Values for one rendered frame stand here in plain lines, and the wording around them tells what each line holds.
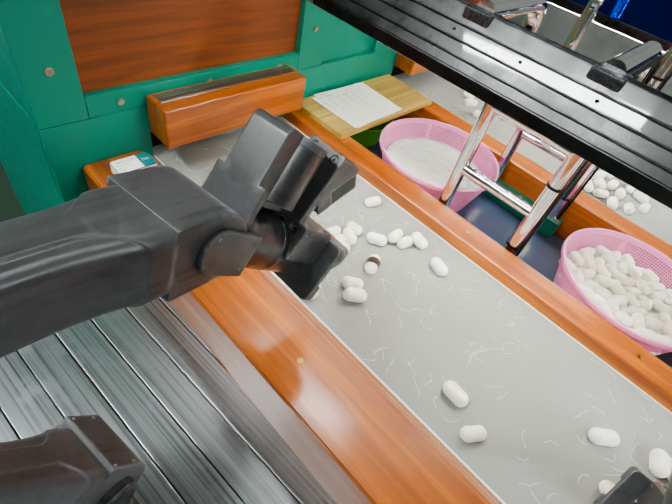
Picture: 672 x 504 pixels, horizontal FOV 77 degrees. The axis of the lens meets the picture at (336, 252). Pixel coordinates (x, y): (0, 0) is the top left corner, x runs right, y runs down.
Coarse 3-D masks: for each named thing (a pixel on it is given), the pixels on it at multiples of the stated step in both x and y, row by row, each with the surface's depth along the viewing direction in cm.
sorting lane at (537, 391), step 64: (384, 256) 70; (448, 256) 74; (320, 320) 59; (384, 320) 62; (448, 320) 64; (512, 320) 66; (384, 384) 55; (512, 384) 58; (576, 384) 60; (448, 448) 51; (512, 448) 52; (576, 448) 54; (640, 448) 56
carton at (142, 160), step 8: (144, 152) 70; (120, 160) 67; (128, 160) 68; (136, 160) 68; (144, 160) 68; (152, 160) 69; (112, 168) 67; (120, 168) 66; (128, 168) 66; (136, 168) 67
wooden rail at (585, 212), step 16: (416, 112) 107; (432, 112) 104; (448, 112) 106; (464, 128) 101; (496, 144) 99; (512, 160) 95; (528, 160) 97; (512, 176) 96; (528, 176) 94; (544, 176) 93; (528, 192) 95; (576, 208) 89; (592, 208) 88; (608, 208) 89; (560, 224) 93; (576, 224) 91; (592, 224) 88; (608, 224) 86; (624, 224) 86; (640, 240) 84; (656, 240) 85
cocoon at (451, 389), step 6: (444, 384) 55; (450, 384) 54; (456, 384) 54; (444, 390) 55; (450, 390) 54; (456, 390) 54; (462, 390) 54; (450, 396) 54; (456, 396) 54; (462, 396) 53; (456, 402) 53; (462, 402) 53
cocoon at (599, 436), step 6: (588, 432) 55; (594, 432) 54; (600, 432) 54; (606, 432) 54; (612, 432) 54; (594, 438) 54; (600, 438) 53; (606, 438) 53; (612, 438) 53; (618, 438) 54; (600, 444) 54; (606, 444) 54; (612, 444) 54; (618, 444) 54
